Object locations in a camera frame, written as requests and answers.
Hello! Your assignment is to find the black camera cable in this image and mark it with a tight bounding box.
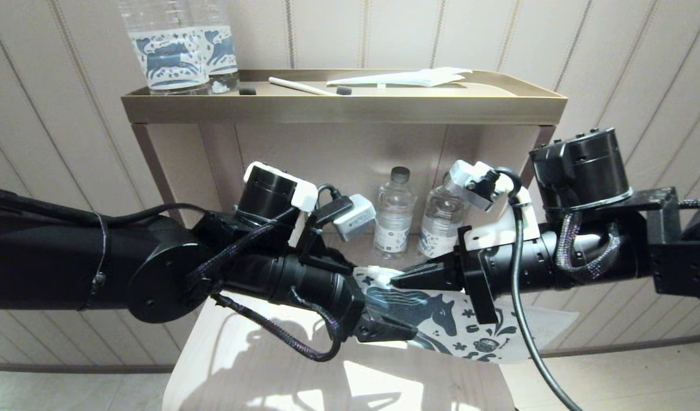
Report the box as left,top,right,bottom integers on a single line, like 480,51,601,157
315,183,351,207
494,166,584,411

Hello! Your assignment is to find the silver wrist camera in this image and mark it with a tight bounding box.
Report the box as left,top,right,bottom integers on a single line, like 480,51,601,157
443,160,540,252
313,194,378,243

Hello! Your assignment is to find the white packet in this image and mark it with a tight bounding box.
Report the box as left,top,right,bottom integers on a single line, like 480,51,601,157
326,67,474,88

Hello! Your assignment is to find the beige open shelf unit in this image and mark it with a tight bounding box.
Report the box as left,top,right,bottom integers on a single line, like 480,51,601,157
120,68,568,297

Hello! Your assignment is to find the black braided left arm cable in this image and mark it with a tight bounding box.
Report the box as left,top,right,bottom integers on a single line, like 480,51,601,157
186,207,296,287

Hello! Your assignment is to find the black right camera cable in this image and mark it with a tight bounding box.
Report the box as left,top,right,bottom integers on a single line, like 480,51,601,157
494,166,584,411

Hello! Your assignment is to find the small clear water bottle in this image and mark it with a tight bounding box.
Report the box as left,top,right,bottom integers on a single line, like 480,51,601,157
418,171,471,259
374,166,417,260

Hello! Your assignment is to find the large blue-label water bottle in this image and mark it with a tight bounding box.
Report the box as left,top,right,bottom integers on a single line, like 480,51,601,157
190,0,241,94
119,0,212,95

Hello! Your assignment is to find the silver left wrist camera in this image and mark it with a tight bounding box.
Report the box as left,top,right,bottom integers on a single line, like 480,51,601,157
313,194,378,243

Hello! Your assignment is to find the white stick toothbrush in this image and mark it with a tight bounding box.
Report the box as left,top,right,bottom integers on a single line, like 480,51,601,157
269,77,339,96

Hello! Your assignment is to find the silvery braided right arm cable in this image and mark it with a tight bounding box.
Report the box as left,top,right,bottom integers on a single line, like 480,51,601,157
555,210,622,281

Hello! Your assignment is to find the thin smooth black cable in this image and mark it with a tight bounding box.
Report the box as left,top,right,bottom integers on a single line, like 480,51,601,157
0,187,209,228

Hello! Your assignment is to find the white bag with horse print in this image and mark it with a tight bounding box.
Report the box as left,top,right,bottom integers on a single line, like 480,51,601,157
353,265,580,364

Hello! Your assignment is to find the black left camera cable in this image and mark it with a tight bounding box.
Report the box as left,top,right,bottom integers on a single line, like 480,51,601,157
315,183,351,207

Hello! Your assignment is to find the black braided cable loop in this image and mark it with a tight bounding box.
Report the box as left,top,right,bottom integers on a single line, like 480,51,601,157
210,285,346,363

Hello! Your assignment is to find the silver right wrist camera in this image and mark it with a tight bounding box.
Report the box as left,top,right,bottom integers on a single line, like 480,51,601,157
443,160,540,252

